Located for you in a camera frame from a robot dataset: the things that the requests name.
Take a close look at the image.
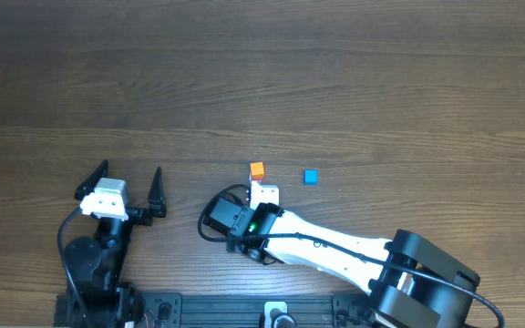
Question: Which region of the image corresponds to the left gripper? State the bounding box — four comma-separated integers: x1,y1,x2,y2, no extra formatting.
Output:
74,159,169,228

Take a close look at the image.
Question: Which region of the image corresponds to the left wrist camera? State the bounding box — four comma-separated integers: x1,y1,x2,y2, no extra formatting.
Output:
78,177,129,222

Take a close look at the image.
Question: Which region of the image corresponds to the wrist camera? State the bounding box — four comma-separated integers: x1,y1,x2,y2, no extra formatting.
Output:
78,177,129,222
247,179,281,210

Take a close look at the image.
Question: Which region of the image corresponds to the black cable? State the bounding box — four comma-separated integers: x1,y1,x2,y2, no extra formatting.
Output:
56,207,91,328
197,183,506,328

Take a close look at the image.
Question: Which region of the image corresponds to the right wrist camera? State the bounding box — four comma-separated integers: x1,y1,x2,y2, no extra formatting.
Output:
247,179,281,210

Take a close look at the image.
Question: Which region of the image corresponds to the mounting rail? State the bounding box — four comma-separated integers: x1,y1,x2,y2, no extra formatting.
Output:
55,291,459,328

